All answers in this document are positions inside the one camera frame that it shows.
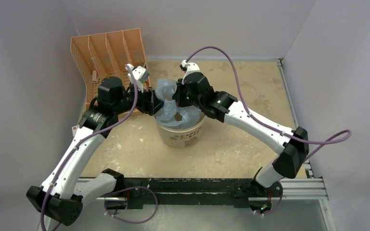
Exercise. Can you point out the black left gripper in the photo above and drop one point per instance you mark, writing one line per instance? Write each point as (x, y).
(150, 103)

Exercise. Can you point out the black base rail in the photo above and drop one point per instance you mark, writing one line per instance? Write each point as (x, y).
(238, 193)

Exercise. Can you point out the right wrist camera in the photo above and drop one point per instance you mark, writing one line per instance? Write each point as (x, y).
(188, 68)

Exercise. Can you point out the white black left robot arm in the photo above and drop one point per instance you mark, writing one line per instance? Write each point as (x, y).
(58, 197)

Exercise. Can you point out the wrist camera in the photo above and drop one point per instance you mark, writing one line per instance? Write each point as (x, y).
(188, 68)
(138, 75)

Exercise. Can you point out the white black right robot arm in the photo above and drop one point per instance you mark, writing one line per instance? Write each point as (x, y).
(289, 144)

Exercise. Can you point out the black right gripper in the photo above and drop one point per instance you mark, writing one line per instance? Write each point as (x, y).
(178, 97)

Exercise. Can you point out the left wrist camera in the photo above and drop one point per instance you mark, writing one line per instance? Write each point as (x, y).
(138, 75)

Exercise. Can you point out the beige plastic trash bin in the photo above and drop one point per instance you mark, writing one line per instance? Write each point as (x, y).
(181, 138)

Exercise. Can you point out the pink plastic desk organizer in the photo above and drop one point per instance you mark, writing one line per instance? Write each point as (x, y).
(104, 55)

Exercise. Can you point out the light blue plastic trash bag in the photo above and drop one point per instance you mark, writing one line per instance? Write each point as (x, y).
(172, 105)

